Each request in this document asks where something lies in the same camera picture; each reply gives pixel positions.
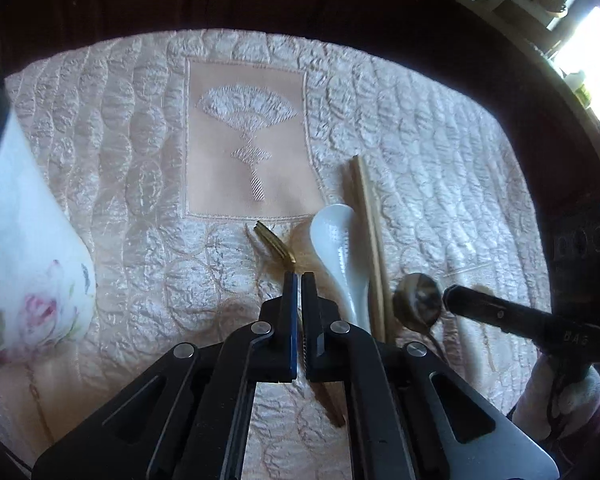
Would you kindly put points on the person's right hand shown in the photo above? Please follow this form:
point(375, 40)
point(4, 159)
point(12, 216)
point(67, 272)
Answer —
point(535, 395)

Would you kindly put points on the pink quilted tablecloth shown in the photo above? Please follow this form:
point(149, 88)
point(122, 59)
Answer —
point(130, 160)

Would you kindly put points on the bright window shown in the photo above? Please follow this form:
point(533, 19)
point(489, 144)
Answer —
point(595, 50)

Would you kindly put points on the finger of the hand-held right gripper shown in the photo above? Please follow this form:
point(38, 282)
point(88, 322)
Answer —
point(505, 312)

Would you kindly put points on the green dish soap bottle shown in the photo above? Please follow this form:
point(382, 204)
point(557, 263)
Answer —
point(581, 90)

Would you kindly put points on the white floral teal-rimmed utensil holder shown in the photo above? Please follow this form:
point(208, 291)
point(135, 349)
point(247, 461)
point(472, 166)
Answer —
point(25, 260)

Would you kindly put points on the gold metal fork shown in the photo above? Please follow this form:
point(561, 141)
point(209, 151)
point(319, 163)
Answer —
point(275, 242)

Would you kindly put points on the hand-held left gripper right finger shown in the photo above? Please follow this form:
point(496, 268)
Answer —
point(311, 320)

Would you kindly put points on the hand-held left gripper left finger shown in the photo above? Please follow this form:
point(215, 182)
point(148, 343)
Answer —
point(290, 320)

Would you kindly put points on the white ceramic spoon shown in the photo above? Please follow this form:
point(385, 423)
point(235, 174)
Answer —
point(332, 240)

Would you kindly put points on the dark metal spoon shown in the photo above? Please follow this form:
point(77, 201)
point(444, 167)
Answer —
point(417, 300)

